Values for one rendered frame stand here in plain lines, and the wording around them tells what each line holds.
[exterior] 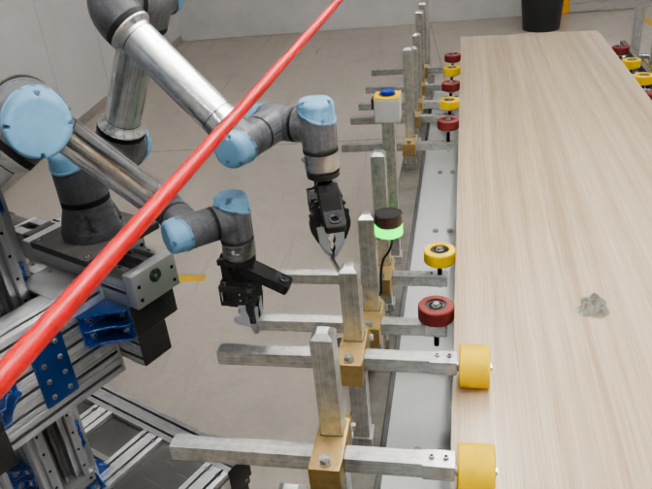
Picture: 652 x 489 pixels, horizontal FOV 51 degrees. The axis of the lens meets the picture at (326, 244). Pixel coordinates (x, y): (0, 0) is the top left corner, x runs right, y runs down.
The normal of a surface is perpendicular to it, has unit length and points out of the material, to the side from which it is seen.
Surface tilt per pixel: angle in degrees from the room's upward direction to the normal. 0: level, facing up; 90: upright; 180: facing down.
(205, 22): 90
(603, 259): 0
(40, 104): 87
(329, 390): 90
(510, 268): 0
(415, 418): 0
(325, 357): 90
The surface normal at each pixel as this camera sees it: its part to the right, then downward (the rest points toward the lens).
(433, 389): -0.09, -0.88
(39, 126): 0.61, 0.27
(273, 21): -0.08, 0.48
